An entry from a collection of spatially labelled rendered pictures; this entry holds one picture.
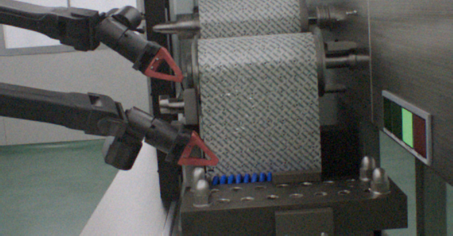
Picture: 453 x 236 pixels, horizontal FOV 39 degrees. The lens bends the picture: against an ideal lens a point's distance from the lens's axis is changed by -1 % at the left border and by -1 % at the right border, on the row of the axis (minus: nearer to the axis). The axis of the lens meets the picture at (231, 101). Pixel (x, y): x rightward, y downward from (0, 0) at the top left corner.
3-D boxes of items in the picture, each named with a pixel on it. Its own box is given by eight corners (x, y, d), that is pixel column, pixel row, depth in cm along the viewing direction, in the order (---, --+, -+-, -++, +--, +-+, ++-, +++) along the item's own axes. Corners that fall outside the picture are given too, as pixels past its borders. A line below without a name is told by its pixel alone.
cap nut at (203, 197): (193, 201, 119) (191, 177, 118) (213, 200, 119) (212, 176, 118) (192, 208, 115) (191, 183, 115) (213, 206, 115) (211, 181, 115)
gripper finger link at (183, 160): (209, 180, 131) (168, 160, 130) (210, 170, 138) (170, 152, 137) (225, 150, 130) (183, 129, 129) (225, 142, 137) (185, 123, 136)
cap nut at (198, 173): (190, 187, 128) (189, 165, 128) (209, 186, 128) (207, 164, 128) (189, 193, 125) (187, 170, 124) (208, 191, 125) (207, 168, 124)
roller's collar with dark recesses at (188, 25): (179, 39, 163) (177, 13, 162) (203, 38, 163) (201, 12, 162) (177, 40, 157) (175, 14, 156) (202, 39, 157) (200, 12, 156)
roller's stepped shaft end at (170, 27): (154, 35, 161) (153, 21, 161) (178, 33, 161) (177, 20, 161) (153, 35, 158) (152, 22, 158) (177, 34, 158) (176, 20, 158)
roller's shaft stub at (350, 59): (319, 71, 139) (318, 50, 138) (352, 69, 139) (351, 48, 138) (322, 73, 134) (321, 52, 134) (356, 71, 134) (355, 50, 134)
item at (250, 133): (207, 186, 134) (201, 97, 131) (321, 178, 134) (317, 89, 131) (207, 187, 133) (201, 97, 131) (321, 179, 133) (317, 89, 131)
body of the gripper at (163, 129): (172, 164, 127) (139, 148, 127) (176, 153, 138) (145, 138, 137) (187, 135, 127) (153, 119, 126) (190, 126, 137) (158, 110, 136)
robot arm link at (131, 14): (69, 49, 140) (67, 12, 136) (93, 30, 150) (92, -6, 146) (121, 59, 138) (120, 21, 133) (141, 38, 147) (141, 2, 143)
